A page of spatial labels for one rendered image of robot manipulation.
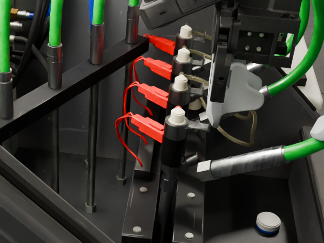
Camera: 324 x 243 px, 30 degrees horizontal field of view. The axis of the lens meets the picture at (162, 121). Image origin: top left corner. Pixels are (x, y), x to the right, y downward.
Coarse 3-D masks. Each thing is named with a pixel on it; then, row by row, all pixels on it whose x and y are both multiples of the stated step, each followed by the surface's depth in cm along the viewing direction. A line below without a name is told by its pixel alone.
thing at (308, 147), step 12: (0, 0) 62; (0, 12) 63; (0, 24) 64; (0, 36) 65; (0, 48) 66; (0, 60) 66; (0, 72) 67; (300, 144) 54; (312, 144) 53; (288, 156) 55; (300, 156) 55
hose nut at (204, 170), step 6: (204, 162) 60; (210, 162) 60; (198, 168) 61; (204, 168) 60; (210, 168) 60; (198, 174) 60; (204, 174) 60; (210, 174) 60; (204, 180) 60; (210, 180) 61
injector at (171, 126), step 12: (168, 132) 69; (180, 132) 69; (168, 144) 70; (180, 144) 70; (168, 156) 71; (180, 156) 71; (192, 156) 72; (168, 168) 72; (180, 168) 72; (168, 180) 73; (168, 192) 74; (168, 204) 75; (168, 216) 76; (156, 228) 78; (168, 228) 78; (156, 240) 79; (168, 240) 79
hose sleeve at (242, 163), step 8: (256, 152) 57; (264, 152) 56; (272, 152) 56; (280, 152) 55; (216, 160) 60; (224, 160) 59; (232, 160) 58; (240, 160) 58; (248, 160) 57; (256, 160) 57; (264, 160) 56; (272, 160) 56; (280, 160) 55; (216, 168) 59; (224, 168) 59; (232, 168) 58; (240, 168) 58; (248, 168) 57; (256, 168) 57; (264, 168) 57; (216, 176) 60; (224, 176) 60
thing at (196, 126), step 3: (189, 123) 70; (192, 123) 70; (195, 123) 70; (198, 123) 70; (201, 123) 70; (204, 123) 70; (189, 126) 69; (192, 126) 69; (195, 126) 69; (198, 126) 70; (201, 126) 70; (204, 126) 70; (207, 126) 70; (195, 129) 69; (198, 129) 69; (201, 129) 69; (204, 129) 69; (207, 129) 69
